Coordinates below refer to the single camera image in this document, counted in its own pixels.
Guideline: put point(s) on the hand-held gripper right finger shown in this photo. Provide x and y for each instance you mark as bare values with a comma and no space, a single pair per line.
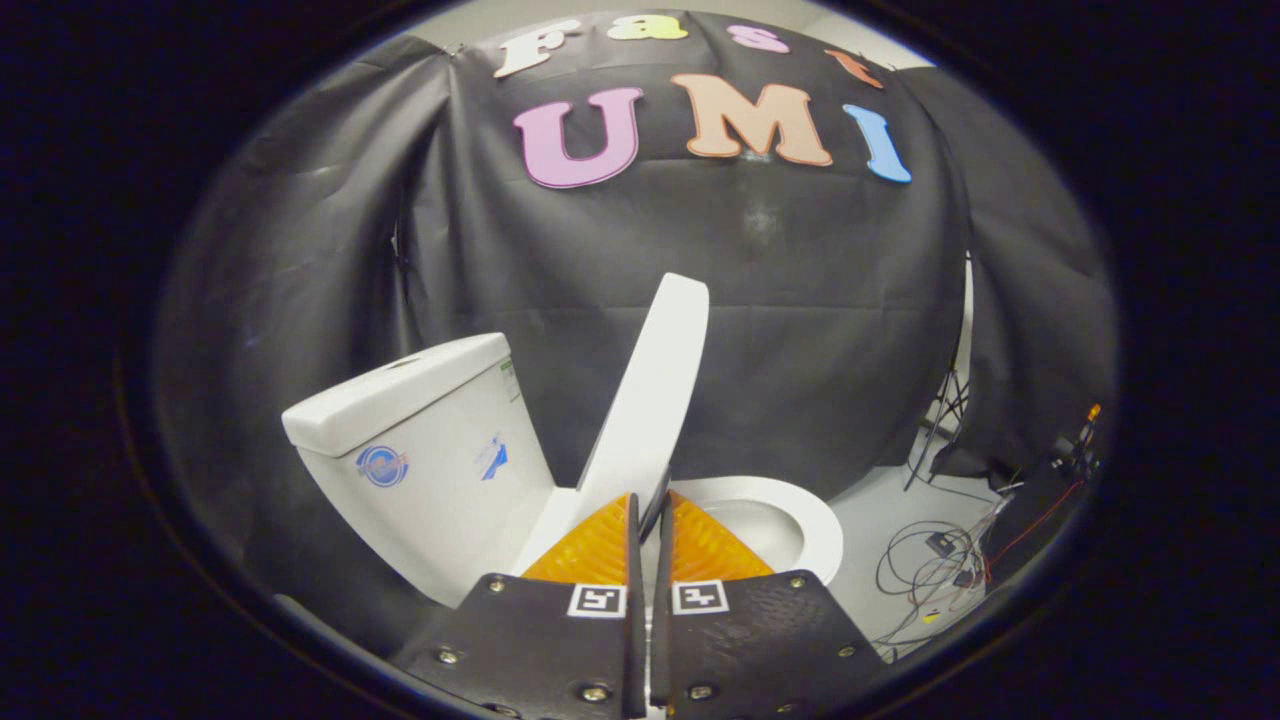
750,650

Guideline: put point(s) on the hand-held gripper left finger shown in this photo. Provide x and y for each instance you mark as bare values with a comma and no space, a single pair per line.
560,650

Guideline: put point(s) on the white toilet lid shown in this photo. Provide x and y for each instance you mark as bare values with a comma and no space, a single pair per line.
650,400

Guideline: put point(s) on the white toilet seat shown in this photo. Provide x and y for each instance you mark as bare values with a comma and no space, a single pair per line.
826,530

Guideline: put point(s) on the white ceramic toilet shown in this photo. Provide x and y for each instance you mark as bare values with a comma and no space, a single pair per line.
430,440

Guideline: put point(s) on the small black adapter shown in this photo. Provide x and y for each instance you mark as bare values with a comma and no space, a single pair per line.
940,544

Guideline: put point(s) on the dark cloth covered table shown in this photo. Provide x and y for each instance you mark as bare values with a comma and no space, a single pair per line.
1030,512

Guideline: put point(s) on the black tripod light stand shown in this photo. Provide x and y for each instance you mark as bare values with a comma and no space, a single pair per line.
948,402

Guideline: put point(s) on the black backdrop cloth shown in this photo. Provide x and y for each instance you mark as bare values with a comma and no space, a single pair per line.
780,300

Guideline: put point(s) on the orange and black spare gripper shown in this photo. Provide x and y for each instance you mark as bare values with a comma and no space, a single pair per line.
1083,445

